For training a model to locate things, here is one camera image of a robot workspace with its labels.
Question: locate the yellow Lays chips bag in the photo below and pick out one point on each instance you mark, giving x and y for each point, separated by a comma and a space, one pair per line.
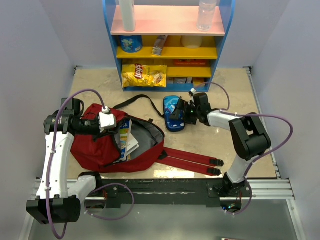
141, 75

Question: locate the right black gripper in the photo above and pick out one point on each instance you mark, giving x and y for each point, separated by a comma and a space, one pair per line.
181, 105

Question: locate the yellow small box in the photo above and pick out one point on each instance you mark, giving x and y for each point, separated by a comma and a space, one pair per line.
198, 81

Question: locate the blue shelf unit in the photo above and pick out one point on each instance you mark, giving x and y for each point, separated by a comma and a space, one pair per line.
173, 21

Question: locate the blue snack canister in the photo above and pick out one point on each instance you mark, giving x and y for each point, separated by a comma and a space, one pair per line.
131, 43

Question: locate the clear plastic water bottle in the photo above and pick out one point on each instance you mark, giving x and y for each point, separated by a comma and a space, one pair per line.
206, 13

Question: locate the white small carton boxes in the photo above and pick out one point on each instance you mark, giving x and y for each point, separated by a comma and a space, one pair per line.
179, 80

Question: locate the red flat snack box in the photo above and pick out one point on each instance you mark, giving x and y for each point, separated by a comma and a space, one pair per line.
190, 62

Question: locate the white tall bottle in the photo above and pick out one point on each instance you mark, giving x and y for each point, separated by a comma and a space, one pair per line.
127, 9

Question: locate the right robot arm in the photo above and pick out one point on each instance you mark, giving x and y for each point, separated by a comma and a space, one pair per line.
249, 136

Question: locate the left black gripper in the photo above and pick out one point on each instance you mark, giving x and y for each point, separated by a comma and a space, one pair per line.
105, 132

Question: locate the white coffee cover book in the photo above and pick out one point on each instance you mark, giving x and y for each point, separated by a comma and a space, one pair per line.
132, 145

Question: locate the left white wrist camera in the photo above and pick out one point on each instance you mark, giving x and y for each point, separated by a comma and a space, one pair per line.
107, 120

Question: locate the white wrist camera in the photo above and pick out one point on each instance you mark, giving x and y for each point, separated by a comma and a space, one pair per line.
192, 92
107, 120

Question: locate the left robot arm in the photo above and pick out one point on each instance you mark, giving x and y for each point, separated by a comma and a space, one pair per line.
54, 201

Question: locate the blue pencil case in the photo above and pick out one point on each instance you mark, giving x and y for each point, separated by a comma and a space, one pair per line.
169, 106

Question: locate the blue Treehouse book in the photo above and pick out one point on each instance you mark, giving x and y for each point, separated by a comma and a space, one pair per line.
125, 138

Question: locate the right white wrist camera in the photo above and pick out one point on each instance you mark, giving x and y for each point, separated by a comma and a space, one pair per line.
192, 92

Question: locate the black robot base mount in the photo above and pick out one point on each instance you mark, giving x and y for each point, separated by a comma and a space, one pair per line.
168, 191

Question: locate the brown wrapped snack bar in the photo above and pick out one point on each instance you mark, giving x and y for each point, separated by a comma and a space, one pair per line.
159, 45

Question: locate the cream white jar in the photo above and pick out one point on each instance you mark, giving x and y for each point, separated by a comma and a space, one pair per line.
191, 41

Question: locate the red backpack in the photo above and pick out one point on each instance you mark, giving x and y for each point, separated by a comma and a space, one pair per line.
103, 155

